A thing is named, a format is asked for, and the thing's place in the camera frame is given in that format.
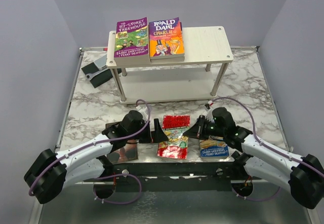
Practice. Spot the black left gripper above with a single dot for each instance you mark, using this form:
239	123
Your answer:
158	135

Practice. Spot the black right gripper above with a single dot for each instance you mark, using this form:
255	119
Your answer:
196	131

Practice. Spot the red treehouse book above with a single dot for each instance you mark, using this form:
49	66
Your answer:
176	147

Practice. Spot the purple treehouse book front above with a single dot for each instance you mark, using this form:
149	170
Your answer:
166	59

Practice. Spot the purple treehouse book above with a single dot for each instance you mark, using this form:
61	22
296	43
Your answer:
131	39
166	59

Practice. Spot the orange 39-storey treehouse book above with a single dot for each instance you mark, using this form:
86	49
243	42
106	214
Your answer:
132	61

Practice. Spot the roald dahl charlie book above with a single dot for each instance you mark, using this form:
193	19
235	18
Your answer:
166	39

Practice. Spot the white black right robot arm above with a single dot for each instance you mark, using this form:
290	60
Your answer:
301	176

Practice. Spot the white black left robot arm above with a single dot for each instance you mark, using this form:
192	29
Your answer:
51	172

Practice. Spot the blue 91-storey treehouse book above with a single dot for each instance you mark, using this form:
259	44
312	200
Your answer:
214	147

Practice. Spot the dark three days book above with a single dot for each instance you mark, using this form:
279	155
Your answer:
128	152

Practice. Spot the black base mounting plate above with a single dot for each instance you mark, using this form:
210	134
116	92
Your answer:
179	177

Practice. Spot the white two-tier shelf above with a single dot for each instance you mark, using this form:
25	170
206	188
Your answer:
207	56

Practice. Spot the black foam block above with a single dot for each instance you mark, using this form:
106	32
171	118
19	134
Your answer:
98	79

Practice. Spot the silver metal wrench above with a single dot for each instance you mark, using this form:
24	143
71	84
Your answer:
90	76

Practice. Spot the grey white device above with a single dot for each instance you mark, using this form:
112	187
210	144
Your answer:
100	63

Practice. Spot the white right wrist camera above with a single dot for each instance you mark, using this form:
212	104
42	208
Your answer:
209	109

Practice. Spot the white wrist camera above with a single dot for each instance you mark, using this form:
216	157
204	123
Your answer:
144	111
209	109

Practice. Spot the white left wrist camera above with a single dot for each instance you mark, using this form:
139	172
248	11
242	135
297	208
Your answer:
144	111

